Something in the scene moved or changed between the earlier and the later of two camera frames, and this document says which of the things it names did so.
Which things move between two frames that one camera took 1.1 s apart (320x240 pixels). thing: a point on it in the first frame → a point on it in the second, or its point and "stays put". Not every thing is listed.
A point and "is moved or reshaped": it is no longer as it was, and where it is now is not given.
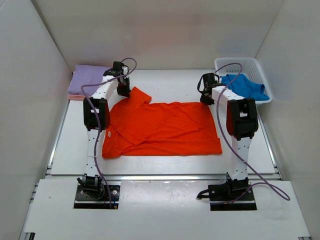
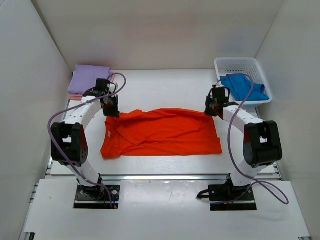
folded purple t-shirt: (85, 74) stays put
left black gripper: (126, 92) → (114, 112)
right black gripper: (203, 100) → (207, 112)
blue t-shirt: (243, 86) stays put
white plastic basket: (249, 67) stays put
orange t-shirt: (139, 127) is moved or reshaped
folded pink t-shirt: (76, 97) stays put
